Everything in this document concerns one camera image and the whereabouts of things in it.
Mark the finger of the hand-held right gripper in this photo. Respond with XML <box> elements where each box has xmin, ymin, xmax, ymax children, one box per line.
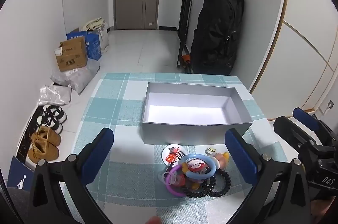
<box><xmin>293</xmin><ymin>107</ymin><xmax>328</xmax><ymax>135</ymax></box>
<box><xmin>273</xmin><ymin>116</ymin><xmax>321</xmax><ymax>158</ymax></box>

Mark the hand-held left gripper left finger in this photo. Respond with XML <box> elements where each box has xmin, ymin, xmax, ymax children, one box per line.
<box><xmin>28</xmin><ymin>128</ymin><xmax>114</xmax><ymax>224</ymax></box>

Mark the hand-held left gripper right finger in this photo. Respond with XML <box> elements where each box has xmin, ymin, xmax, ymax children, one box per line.
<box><xmin>224</xmin><ymin>128</ymin><xmax>312</xmax><ymax>224</ymax></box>

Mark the pink orange doll pendant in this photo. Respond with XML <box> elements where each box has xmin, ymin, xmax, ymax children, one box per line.
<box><xmin>211</xmin><ymin>151</ymin><xmax>230</xmax><ymax>170</ymax></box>

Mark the black spiral hair tie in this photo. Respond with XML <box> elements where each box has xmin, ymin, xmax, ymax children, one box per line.
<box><xmin>209</xmin><ymin>170</ymin><xmax>231</xmax><ymax>197</ymax></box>
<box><xmin>183</xmin><ymin>176</ymin><xmax>217</xmax><ymax>199</ymax></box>

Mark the blue bracelet with cartoon charm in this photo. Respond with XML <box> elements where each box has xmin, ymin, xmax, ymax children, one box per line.
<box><xmin>182</xmin><ymin>153</ymin><xmax>217</xmax><ymax>179</ymax></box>

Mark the grey box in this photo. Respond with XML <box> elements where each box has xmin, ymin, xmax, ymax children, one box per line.
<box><xmin>141</xmin><ymin>81</ymin><xmax>253</xmax><ymax>146</ymax></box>

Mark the purple bracelet with gold bead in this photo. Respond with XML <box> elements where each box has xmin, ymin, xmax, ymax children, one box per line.
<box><xmin>165</xmin><ymin>164</ymin><xmax>191</xmax><ymax>197</ymax></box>

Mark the brown boot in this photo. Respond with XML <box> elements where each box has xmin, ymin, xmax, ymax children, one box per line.
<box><xmin>28</xmin><ymin>134</ymin><xmax>59</xmax><ymax>163</ymax></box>
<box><xmin>38</xmin><ymin>126</ymin><xmax>62</xmax><ymax>147</ymax></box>

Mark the black white sneaker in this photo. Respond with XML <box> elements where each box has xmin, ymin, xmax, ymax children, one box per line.
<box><xmin>36</xmin><ymin>114</ymin><xmax>64</xmax><ymax>135</ymax></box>
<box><xmin>42</xmin><ymin>105</ymin><xmax>66</xmax><ymax>124</ymax></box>

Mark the white wardrobe with gold trim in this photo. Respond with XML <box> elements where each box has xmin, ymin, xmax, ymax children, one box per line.
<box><xmin>248</xmin><ymin>0</ymin><xmax>338</xmax><ymax>121</ymax></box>

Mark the round badge with red print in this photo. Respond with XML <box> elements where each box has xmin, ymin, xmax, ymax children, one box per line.
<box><xmin>162</xmin><ymin>144</ymin><xmax>187</xmax><ymax>165</ymax></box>

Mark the translucent pink charm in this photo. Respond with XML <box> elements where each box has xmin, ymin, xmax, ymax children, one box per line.
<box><xmin>158</xmin><ymin>171</ymin><xmax>183</xmax><ymax>184</ymax></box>

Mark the clear plastic bag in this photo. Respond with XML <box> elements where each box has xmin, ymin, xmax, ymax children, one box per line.
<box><xmin>38</xmin><ymin>85</ymin><xmax>72</xmax><ymax>106</ymax></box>

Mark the dark patterned board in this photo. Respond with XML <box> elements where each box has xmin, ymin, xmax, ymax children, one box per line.
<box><xmin>16</xmin><ymin>116</ymin><xmax>40</xmax><ymax>161</ymax></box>

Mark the large grey plastic mailing bag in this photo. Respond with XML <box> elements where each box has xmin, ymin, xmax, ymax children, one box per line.
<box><xmin>69</xmin><ymin>59</ymin><xmax>101</xmax><ymax>95</ymax></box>

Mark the dark blue shoe box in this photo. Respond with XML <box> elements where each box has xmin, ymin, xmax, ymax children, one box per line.
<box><xmin>7</xmin><ymin>156</ymin><xmax>35</xmax><ymax>190</ymax></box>

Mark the small grey plastic mailing bag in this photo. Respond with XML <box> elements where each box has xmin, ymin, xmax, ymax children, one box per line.
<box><xmin>50</xmin><ymin>69</ymin><xmax>77</xmax><ymax>86</ymax></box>

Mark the brown cardboard box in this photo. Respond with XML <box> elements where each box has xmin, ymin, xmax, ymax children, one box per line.
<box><xmin>54</xmin><ymin>37</ymin><xmax>88</xmax><ymax>72</ymax></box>

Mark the blue cardboard box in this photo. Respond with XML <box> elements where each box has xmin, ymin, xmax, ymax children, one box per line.
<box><xmin>67</xmin><ymin>30</ymin><xmax>102</xmax><ymax>60</ymax></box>

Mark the large black bag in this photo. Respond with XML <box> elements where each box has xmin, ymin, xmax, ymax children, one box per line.
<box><xmin>190</xmin><ymin>0</ymin><xmax>245</xmax><ymax>75</ymax></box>

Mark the beige tote bag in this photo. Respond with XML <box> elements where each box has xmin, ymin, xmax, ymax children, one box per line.
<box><xmin>80</xmin><ymin>18</ymin><xmax>110</xmax><ymax>53</ymax></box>

